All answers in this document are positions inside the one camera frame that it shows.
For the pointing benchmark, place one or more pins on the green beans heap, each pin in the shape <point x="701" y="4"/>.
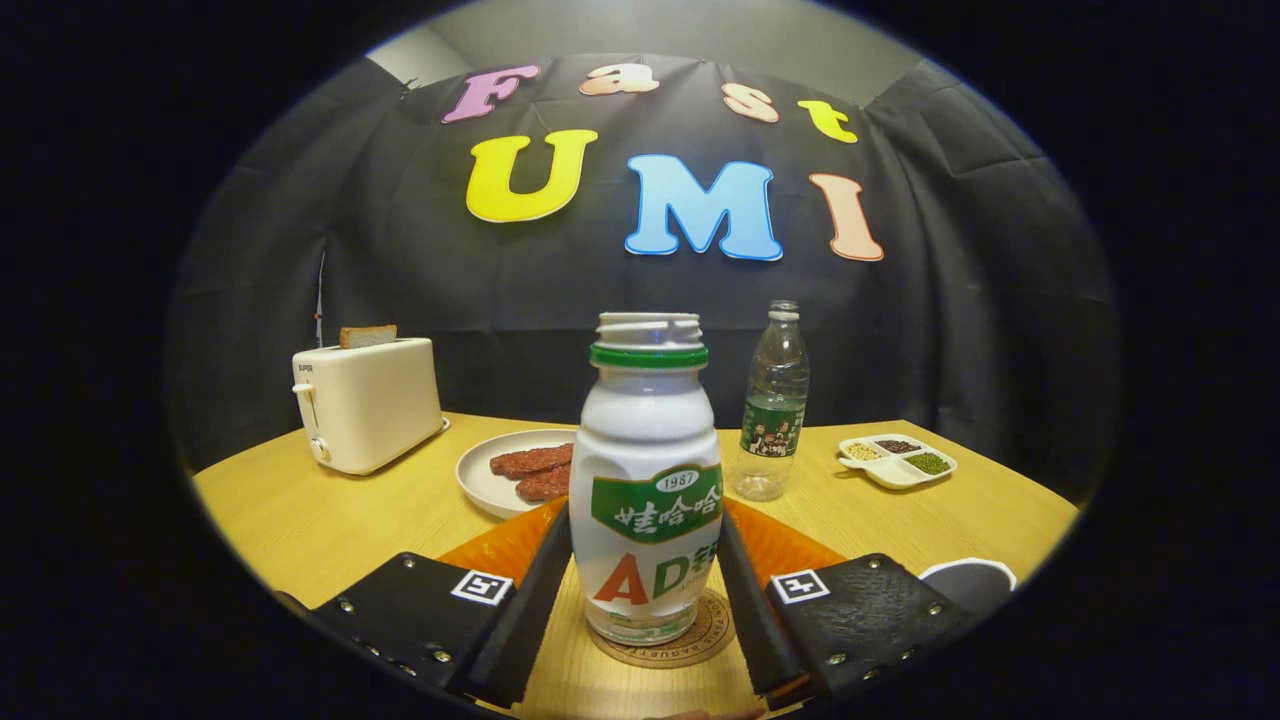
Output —
<point x="928" y="463"/>

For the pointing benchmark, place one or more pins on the dark red beans heap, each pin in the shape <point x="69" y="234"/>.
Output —
<point x="898" y="446"/>

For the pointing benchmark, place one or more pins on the white juice bottle green label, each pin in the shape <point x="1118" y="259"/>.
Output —
<point x="645" y="430"/>

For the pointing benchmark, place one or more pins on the round cork coaster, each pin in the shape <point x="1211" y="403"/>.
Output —
<point x="650" y="655"/>

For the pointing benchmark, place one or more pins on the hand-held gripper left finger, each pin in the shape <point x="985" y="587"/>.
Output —
<point x="530" y="620"/>

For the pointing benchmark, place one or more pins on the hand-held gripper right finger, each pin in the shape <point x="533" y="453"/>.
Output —
<point x="750" y="620"/>

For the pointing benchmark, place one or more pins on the clear plastic water bottle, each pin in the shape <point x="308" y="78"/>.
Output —
<point x="772" y="400"/>

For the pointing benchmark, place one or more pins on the wooden table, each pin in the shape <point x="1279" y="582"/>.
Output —
<point x="330" y="510"/>

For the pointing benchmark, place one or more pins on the red meat slice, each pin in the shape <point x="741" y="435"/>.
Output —
<point x="530" y="460"/>
<point x="545" y="485"/>

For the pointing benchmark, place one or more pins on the yellow beans heap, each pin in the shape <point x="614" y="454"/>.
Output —
<point x="865" y="452"/>

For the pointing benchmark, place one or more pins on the white divided tray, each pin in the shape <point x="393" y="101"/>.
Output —
<point x="890" y="473"/>

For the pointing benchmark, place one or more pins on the round beige plate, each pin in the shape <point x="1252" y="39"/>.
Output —
<point x="480" y="480"/>

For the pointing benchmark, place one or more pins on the toast slice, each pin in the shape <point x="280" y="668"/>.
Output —
<point x="367" y="336"/>

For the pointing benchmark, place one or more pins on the cream toaster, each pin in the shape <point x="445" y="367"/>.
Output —
<point x="370" y="405"/>

